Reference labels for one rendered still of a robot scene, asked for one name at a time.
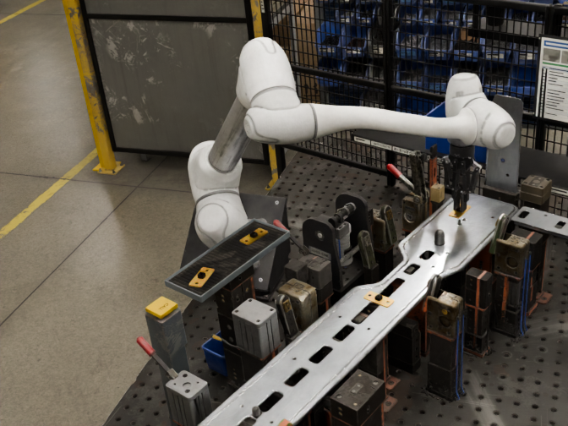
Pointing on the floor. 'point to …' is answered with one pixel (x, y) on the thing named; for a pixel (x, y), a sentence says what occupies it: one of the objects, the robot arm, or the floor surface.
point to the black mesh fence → (408, 72)
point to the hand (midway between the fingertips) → (460, 199)
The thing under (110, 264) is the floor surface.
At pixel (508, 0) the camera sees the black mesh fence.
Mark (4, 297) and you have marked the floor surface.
